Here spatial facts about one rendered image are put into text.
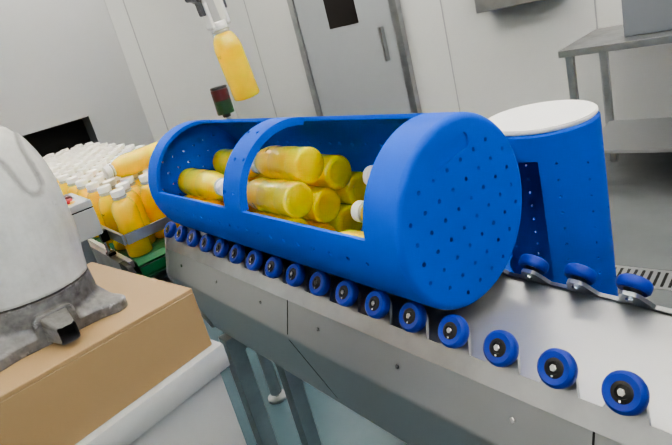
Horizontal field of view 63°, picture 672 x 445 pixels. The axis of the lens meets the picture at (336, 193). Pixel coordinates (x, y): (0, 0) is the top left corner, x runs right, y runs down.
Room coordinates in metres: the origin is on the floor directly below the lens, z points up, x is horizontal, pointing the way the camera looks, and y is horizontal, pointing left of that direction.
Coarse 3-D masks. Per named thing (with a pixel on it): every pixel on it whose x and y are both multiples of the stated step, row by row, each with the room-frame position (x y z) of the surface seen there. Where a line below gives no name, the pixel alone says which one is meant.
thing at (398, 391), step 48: (192, 288) 1.31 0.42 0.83; (240, 288) 1.11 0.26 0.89; (528, 288) 0.75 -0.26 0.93; (240, 336) 1.29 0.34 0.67; (288, 336) 0.95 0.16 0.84; (336, 336) 0.83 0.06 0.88; (432, 336) 0.69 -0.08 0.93; (480, 336) 0.66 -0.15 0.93; (528, 336) 0.64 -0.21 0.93; (576, 336) 0.61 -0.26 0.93; (624, 336) 0.59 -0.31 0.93; (336, 384) 0.92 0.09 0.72; (384, 384) 0.73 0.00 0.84; (432, 384) 0.66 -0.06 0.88; (480, 384) 0.60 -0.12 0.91; (432, 432) 0.70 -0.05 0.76; (480, 432) 0.58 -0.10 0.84; (528, 432) 0.53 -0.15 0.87; (576, 432) 0.49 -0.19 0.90
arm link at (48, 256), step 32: (0, 128) 0.71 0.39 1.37; (0, 160) 0.67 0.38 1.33; (32, 160) 0.70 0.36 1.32; (0, 192) 0.65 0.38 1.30; (32, 192) 0.68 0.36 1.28; (0, 224) 0.64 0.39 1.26; (32, 224) 0.66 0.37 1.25; (64, 224) 0.70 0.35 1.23; (0, 256) 0.63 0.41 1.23; (32, 256) 0.65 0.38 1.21; (64, 256) 0.68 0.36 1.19; (0, 288) 0.63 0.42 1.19; (32, 288) 0.64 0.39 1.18
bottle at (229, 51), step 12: (216, 36) 1.40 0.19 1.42; (228, 36) 1.40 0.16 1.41; (216, 48) 1.40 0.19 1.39; (228, 48) 1.39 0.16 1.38; (240, 48) 1.41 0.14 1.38; (228, 60) 1.39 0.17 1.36; (240, 60) 1.40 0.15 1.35; (228, 72) 1.40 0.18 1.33; (240, 72) 1.39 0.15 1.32; (252, 72) 1.43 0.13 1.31; (228, 84) 1.42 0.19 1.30; (240, 84) 1.40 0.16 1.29; (252, 84) 1.41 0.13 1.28; (240, 96) 1.40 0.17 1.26; (252, 96) 1.40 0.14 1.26
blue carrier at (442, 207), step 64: (192, 128) 1.43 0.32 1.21; (256, 128) 1.06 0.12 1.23; (320, 128) 1.12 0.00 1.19; (384, 128) 0.97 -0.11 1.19; (448, 128) 0.72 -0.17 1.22; (384, 192) 0.67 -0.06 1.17; (448, 192) 0.70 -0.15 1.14; (512, 192) 0.79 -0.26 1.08; (320, 256) 0.80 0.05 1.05; (384, 256) 0.66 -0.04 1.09; (448, 256) 0.69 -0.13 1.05
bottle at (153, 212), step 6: (144, 186) 1.58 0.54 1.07; (144, 192) 1.57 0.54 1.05; (150, 192) 1.57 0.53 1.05; (144, 198) 1.57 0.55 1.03; (150, 198) 1.57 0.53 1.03; (144, 204) 1.58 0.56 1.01; (150, 204) 1.57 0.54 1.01; (150, 210) 1.57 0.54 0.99; (156, 210) 1.57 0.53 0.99; (150, 216) 1.57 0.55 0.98; (156, 216) 1.57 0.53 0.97; (162, 216) 1.57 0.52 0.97; (150, 222) 1.58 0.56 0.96; (156, 234) 1.57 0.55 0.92; (162, 234) 1.57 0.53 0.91
